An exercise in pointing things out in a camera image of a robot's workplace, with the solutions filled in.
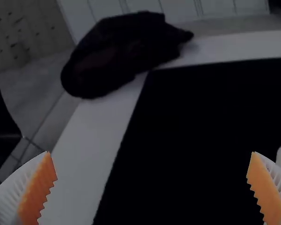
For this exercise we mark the black clothing heap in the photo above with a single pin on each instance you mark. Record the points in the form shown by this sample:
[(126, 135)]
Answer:
[(112, 56)]

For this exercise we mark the black mat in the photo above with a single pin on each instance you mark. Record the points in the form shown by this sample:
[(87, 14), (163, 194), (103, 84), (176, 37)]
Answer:
[(189, 140)]

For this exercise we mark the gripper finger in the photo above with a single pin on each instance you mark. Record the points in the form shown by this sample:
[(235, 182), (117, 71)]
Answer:
[(11, 199), (271, 187)]

